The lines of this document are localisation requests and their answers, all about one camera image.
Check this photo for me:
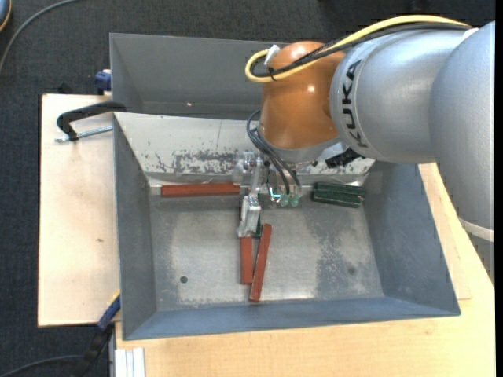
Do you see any grey metal bin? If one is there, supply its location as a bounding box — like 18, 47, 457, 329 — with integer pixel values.
108, 32, 462, 342

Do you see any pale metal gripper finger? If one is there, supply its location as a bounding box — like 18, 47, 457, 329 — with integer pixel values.
234, 151, 265, 196
236, 194, 263, 239

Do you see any red-brown flat block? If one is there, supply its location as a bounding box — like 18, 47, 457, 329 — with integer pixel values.
248, 222, 274, 303
239, 205, 255, 285
160, 182, 242, 199

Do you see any dark green flat block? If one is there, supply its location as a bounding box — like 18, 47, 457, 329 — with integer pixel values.
311, 191, 363, 210
313, 181, 367, 199

